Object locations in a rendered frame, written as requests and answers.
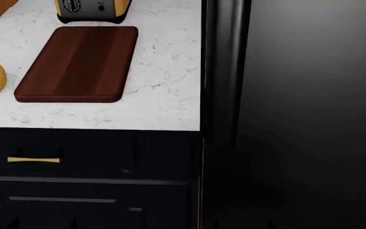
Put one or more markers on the dark wooden cutting board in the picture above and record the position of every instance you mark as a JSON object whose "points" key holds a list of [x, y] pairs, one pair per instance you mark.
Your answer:
{"points": [[78, 64]]}

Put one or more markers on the yellow and grey toaster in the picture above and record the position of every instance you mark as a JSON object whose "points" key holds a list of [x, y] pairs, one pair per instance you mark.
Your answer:
{"points": [[91, 9]]}

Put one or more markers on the black refrigerator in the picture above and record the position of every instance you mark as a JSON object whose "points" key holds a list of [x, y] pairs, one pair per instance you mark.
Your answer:
{"points": [[297, 114]]}

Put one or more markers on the black cabinet door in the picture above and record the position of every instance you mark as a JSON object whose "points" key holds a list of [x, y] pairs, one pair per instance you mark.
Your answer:
{"points": [[75, 205]]}

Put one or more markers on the black cabinet drawer front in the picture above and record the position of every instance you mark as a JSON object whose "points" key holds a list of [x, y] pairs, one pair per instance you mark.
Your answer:
{"points": [[106, 152]]}

